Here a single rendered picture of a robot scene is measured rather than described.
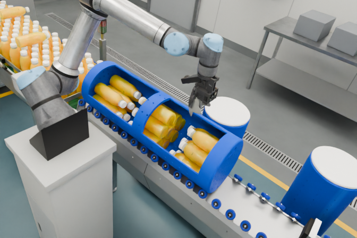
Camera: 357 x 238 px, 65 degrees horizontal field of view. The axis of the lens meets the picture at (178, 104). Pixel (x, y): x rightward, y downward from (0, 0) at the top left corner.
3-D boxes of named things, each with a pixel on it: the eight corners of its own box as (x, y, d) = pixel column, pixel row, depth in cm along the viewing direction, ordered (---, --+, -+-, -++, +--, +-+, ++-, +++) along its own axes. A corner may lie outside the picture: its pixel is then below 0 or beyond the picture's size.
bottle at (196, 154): (215, 176, 125) (183, 153, 134) (223, 162, 125) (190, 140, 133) (210, 176, 119) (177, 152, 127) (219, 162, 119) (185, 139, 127)
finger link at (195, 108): (195, 122, 117) (202, 103, 113) (185, 116, 120) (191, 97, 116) (200, 121, 119) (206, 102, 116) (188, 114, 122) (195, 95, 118)
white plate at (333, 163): (379, 178, 141) (377, 179, 142) (334, 141, 160) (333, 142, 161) (345, 195, 129) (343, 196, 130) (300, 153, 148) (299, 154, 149)
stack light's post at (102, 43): (105, 145, 271) (102, 41, 205) (102, 143, 273) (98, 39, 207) (108, 143, 273) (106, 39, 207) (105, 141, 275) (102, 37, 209)
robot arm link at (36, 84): (24, 111, 106) (5, 79, 105) (47, 103, 119) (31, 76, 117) (46, 96, 102) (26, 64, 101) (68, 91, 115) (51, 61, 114)
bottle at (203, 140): (232, 145, 122) (197, 124, 130) (223, 155, 117) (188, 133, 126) (229, 155, 126) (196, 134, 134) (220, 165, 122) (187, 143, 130)
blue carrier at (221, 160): (204, 204, 127) (213, 168, 108) (85, 112, 165) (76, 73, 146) (237, 166, 144) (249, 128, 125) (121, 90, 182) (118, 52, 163)
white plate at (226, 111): (209, 92, 182) (209, 93, 183) (201, 117, 160) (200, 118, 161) (251, 103, 178) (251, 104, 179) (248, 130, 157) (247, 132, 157)
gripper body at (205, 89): (205, 107, 113) (211, 81, 105) (189, 97, 116) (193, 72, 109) (215, 99, 118) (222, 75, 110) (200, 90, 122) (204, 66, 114)
